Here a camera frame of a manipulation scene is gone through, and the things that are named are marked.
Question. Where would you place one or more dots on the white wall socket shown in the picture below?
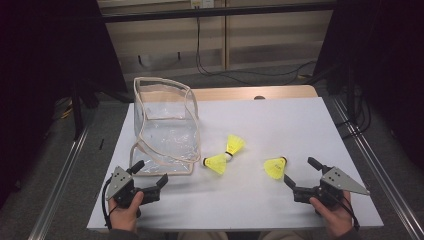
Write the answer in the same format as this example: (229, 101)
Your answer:
(206, 3)

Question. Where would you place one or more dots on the person's right leg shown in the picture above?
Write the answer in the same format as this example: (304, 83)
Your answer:
(290, 235)

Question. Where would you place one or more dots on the yellow shuttlecock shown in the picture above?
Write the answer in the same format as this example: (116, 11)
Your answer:
(235, 144)
(216, 163)
(275, 167)

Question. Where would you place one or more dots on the person's leg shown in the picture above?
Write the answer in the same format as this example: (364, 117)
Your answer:
(290, 235)
(200, 236)

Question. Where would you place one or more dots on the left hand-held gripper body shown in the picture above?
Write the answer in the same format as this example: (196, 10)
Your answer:
(124, 193)

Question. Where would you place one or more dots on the black stand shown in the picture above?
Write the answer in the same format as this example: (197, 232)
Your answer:
(77, 113)

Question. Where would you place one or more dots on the dark curtain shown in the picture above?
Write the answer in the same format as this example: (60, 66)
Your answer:
(393, 50)
(33, 66)

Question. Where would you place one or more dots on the person's left leg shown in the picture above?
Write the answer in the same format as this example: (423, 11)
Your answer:
(200, 236)

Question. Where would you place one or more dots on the metal floor rail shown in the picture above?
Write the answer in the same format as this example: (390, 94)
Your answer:
(376, 170)
(58, 190)

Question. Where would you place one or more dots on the person's left hand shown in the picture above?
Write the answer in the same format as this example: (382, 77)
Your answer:
(123, 217)

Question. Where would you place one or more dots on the person's right hand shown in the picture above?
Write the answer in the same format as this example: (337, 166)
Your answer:
(336, 219)

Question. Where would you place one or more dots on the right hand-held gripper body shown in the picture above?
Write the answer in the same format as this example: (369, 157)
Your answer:
(328, 191)

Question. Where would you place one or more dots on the small black floor item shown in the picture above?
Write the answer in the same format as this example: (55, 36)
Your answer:
(101, 144)

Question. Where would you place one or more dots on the white board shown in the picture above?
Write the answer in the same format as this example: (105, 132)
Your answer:
(250, 200)

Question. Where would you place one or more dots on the clear plastic bag beige trim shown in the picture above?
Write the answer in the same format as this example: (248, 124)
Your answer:
(166, 133)

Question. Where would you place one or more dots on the black wall bracket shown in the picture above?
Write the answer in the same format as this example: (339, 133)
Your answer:
(140, 60)
(179, 56)

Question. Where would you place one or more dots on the wooden table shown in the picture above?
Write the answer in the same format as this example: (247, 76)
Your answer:
(266, 91)

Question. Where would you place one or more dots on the black horizontal bar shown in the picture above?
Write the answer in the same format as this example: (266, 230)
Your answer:
(216, 12)

